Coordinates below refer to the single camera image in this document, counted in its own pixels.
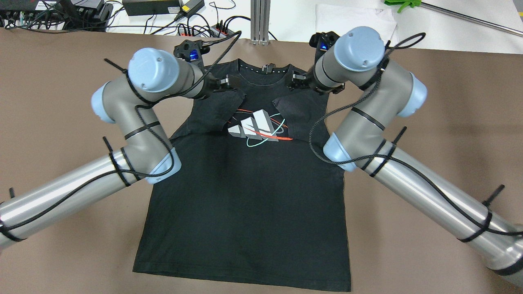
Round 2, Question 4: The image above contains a green plastic clamp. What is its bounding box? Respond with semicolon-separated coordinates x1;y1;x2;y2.
384;0;422;13

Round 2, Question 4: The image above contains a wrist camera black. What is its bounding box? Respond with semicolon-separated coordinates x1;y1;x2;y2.
308;31;340;51
173;40;211;68

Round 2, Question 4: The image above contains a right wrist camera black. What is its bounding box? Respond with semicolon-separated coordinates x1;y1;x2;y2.
308;31;340;51

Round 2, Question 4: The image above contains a steel rod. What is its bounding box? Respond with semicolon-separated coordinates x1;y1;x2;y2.
419;2;523;37

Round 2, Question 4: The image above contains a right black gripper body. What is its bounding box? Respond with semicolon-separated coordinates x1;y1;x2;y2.
300;67;327;94

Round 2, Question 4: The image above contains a white paper sheet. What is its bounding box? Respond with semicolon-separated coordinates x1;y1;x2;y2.
315;4;399;44

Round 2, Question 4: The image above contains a black electronics box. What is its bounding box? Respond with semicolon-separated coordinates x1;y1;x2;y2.
71;0;106;18

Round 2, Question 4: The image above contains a black graphic t-shirt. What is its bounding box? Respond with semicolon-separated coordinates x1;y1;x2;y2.
133;59;351;292

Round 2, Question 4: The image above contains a red black power strip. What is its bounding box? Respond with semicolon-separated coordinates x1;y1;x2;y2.
175;24;233;38

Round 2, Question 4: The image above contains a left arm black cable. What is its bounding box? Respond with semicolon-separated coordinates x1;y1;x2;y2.
0;31;242;231

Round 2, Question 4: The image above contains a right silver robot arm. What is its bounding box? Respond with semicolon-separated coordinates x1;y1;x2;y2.
285;26;523;287

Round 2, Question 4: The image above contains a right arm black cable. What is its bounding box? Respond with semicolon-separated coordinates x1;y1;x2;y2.
308;33;523;237

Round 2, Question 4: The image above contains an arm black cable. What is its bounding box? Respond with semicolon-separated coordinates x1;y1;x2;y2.
0;31;242;231
308;33;523;237

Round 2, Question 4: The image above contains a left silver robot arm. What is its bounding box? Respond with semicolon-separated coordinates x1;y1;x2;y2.
1;48;234;252

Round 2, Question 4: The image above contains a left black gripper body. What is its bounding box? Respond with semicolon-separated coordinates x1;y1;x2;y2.
192;75;221;99

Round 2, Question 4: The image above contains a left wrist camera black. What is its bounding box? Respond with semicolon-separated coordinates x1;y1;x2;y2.
173;40;211;68

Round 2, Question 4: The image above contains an aluminium frame post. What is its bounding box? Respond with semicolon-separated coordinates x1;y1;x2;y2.
250;0;271;45

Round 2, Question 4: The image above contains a black power adapter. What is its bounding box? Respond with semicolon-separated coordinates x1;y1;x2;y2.
122;0;183;16

